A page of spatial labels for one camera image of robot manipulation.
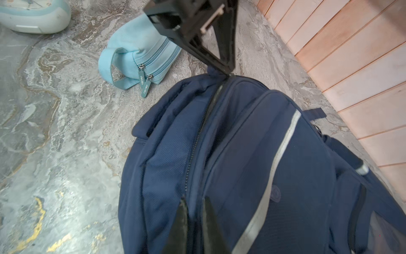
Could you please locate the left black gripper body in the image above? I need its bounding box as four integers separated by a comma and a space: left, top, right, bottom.
143, 1, 238, 35

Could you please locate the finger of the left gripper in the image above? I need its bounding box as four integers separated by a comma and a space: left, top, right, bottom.
213, 12, 237, 75
171, 32, 226, 75

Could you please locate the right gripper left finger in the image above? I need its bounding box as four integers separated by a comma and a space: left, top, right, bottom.
162, 198, 188, 254

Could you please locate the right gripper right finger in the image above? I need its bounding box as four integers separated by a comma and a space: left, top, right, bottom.
202, 197, 230, 254

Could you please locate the navy blue student backpack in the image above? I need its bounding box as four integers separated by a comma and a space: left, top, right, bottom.
118, 70, 406, 254

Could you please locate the mint alarm clock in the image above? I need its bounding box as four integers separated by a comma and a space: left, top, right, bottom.
1, 0, 71, 34

